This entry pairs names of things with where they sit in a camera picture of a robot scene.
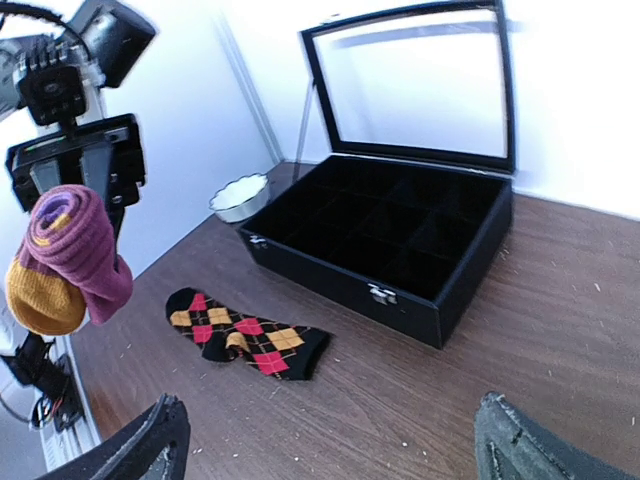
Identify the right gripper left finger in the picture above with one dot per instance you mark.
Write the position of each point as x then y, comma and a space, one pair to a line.
155, 445

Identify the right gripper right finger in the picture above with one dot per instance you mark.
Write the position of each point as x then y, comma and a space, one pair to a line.
510, 445

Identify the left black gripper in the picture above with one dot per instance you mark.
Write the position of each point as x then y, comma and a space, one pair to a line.
105, 155

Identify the maroon purple striped sock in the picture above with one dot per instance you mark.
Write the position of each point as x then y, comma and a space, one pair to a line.
67, 268

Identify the black red orange argyle sock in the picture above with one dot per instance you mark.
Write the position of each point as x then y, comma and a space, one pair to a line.
282, 351

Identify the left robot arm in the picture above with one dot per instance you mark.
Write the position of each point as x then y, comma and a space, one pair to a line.
111, 32

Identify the white fluted bowl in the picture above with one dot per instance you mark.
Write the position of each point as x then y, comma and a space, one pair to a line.
241, 199

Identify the black display box with lid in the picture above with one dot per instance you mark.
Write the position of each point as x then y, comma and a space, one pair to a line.
402, 220

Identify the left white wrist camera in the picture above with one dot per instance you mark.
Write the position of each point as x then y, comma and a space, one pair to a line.
54, 80

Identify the front aluminium rail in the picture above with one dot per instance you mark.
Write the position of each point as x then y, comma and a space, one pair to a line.
26, 452

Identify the left aluminium frame post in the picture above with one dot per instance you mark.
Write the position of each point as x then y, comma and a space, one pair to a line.
246, 84

